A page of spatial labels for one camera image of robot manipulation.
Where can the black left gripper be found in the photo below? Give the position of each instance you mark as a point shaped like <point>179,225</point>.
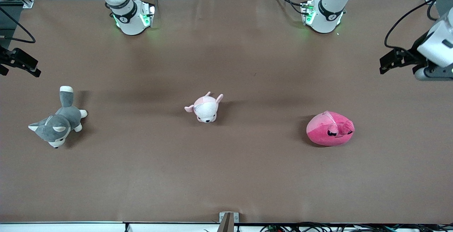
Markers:
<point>412,51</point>

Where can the metal table edge bracket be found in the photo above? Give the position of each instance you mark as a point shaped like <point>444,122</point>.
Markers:
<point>228,221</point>

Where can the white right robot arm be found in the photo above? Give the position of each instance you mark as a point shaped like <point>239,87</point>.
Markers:
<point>129,21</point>

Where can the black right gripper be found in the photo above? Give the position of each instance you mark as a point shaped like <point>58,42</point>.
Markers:
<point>5,57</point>

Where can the light pink dog plush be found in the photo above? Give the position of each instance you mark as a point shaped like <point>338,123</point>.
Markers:
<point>206,110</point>

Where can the hot pink round plush toy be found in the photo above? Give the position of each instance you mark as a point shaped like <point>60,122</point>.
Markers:
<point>324,133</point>

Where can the grey husky plush toy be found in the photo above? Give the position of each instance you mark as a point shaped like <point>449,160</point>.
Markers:
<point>58,124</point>

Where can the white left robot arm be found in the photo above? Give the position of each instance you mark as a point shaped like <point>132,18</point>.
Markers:
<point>327,18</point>

